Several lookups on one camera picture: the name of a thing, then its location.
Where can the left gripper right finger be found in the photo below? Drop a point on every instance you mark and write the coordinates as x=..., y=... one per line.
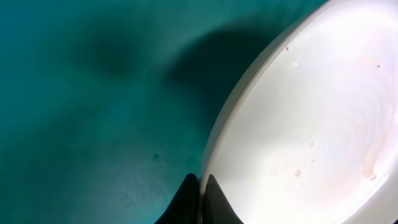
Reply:
x=216, y=208

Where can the teal plastic tray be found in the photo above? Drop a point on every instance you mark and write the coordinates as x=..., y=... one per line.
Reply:
x=107, y=105

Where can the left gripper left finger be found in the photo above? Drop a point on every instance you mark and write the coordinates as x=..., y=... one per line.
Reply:
x=183, y=208

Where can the white plate with orange stain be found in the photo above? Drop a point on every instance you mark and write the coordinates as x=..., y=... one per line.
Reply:
x=309, y=132

